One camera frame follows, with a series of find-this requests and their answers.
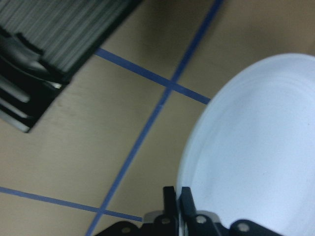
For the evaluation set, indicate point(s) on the black silver utensil set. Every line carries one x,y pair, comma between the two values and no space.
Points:
28,84

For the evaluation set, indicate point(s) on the light blue round plate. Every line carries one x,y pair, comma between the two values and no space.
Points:
251,155

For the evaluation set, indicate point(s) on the black grey striped mat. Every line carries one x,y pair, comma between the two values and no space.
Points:
51,39

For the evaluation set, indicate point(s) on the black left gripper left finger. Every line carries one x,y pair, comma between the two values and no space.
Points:
169,201

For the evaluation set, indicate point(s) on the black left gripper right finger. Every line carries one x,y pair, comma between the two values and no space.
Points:
187,205

